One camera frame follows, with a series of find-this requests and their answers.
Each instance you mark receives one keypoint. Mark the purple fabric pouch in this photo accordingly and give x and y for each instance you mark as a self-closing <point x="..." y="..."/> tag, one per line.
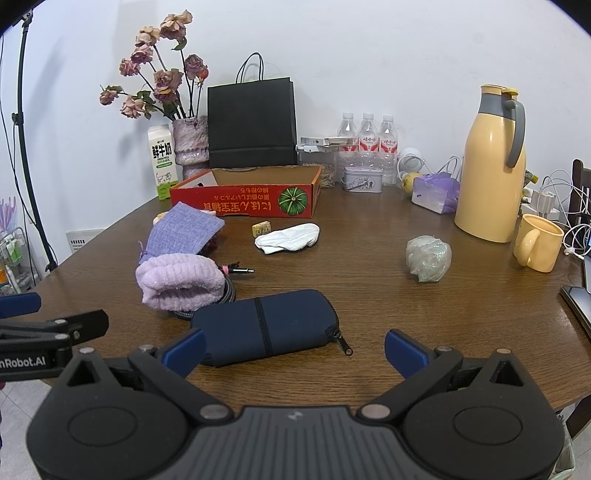
<point x="182" y="230"/>

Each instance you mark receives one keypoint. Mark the black paper bag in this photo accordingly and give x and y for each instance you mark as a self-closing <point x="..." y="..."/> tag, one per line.
<point x="251" y="124"/>

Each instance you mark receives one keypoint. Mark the dark tablet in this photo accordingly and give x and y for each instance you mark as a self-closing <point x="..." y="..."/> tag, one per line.
<point x="579" y="304"/>

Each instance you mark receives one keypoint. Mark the navy zip case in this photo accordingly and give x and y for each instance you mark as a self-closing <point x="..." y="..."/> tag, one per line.
<point x="263" y="325"/>

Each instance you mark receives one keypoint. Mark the lilac fluffy towel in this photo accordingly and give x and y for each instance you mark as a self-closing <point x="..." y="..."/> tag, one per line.
<point x="178" y="281"/>

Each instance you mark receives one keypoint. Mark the clear seed container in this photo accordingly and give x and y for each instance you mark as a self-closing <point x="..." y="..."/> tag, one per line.
<point x="318" y="168"/>

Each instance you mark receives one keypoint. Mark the dark wooden chair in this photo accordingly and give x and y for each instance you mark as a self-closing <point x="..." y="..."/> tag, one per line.
<point x="581" y="180"/>

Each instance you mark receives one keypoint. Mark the red cardboard box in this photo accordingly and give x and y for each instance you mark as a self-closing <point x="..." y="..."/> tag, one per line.
<point x="240" y="201"/>

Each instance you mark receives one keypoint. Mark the purple tissue pack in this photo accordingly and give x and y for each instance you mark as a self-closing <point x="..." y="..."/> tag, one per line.
<point x="434" y="194"/>

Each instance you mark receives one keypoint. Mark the small white fan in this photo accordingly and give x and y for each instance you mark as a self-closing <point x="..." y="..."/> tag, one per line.
<point x="410" y="159"/>

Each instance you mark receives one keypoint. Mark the white sock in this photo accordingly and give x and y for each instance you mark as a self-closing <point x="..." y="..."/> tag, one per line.
<point x="288" y="237"/>

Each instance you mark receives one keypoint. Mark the dried pink rose bouquet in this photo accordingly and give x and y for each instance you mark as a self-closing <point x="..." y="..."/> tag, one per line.
<point x="159" y="78"/>

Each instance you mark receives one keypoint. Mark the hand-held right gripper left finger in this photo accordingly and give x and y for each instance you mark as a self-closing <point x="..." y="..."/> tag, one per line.
<point x="187" y="353"/>

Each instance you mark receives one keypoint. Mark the yellow pear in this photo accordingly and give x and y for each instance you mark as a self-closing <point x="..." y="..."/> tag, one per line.
<point x="408" y="183"/>

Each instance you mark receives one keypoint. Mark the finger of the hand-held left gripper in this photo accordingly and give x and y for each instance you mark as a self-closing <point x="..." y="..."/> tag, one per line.
<point x="74" y="325"/>
<point x="18" y="304"/>

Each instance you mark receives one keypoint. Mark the flat white carton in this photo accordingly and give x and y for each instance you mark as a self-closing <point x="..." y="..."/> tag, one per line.
<point x="339" y="141"/>

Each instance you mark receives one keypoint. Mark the mottled pink vase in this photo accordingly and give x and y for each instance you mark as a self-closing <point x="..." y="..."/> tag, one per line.
<point x="190" y="147"/>

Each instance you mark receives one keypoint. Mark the yellow thermos jug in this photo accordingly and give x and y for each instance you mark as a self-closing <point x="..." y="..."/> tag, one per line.
<point x="489" y="180"/>

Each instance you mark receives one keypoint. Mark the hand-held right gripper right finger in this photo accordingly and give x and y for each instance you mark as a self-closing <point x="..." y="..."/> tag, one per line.
<point x="405" y="354"/>

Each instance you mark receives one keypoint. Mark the pale printed tin box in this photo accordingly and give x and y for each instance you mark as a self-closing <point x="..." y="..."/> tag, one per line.
<point x="362" y="180"/>

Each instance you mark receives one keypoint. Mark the clear plastic ball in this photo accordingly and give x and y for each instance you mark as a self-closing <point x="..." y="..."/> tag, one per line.
<point x="428" y="258"/>

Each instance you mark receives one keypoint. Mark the yellow mug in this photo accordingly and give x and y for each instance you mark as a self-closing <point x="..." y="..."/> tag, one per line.
<point x="542" y="244"/>

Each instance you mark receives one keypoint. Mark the small yellow cube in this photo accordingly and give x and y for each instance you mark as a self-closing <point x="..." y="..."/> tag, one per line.
<point x="261" y="229"/>

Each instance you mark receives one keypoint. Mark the black light stand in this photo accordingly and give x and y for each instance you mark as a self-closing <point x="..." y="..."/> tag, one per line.
<point x="27" y="152"/>

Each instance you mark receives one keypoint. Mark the white milk carton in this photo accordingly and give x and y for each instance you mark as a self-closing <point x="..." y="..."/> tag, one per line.
<point x="161" y="161"/>

